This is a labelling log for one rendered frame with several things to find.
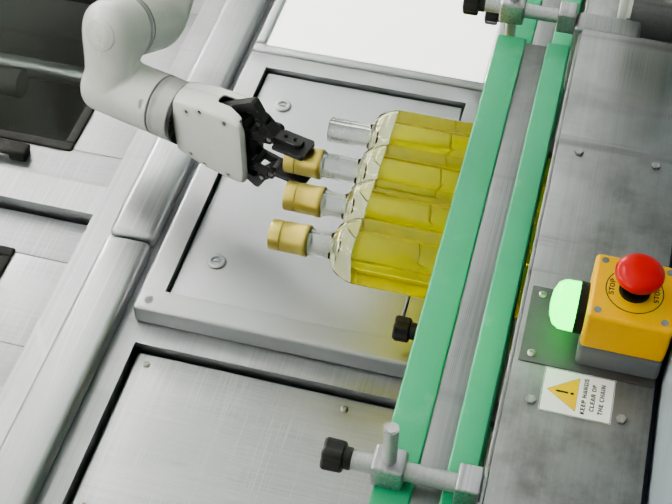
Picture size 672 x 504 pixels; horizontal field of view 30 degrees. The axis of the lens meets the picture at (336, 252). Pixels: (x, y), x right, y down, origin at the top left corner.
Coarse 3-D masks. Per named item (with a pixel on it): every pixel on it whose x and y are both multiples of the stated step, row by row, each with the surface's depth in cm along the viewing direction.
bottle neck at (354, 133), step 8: (336, 120) 147; (344, 120) 147; (328, 128) 146; (336, 128) 146; (344, 128) 146; (352, 128) 146; (360, 128) 146; (368, 128) 146; (328, 136) 147; (336, 136) 147; (344, 136) 146; (352, 136) 146; (360, 136) 146; (344, 144) 148; (352, 144) 147; (360, 144) 146
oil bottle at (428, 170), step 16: (368, 160) 141; (384, 160) 141; (400, 160) 141; (416, 160) 141; (432, 160) 141; (448, 160) 141; (368, 176) 140; (384, 176) 139; (400, 176) 139; (416, 176) 139; (432, 176) 139; (448, 176) 139; (544, 176) 139; (448, 192) 138
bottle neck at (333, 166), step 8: (328, 160) 143; (336, 160) 143; (344, 160) 143; (352, 160) 143; (320, 168) 143; (328, 168) 143; (336, 168) 142; (344, 168) 142; (352, 168) 142; (320, 176) 144; (328, 176) 143; (336, 176) 143; (344, 176) 143; (352, 176) 142
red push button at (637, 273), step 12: (624, 264) 101; (636, 264) 101; (648, 264) 101; (660, 264) 102; (624, 276) 101; (636, 276) 100; (648, 276) 100; (660, 276) 101; (624, 288) 101; (636, 288) 100; (648, 288) 100
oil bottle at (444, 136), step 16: (400, 112) 146; (384, 128) 144; (400, 128) 144; (416, 128) 144; (432, 128) 144; (448, 128) 144; (464, 128) 144; (368, 144) 146; (384, 144) 143; (400, 144) 143; (416, 144) 142; (432, 144) 142; (448, 144) 142; (464, 144) 142
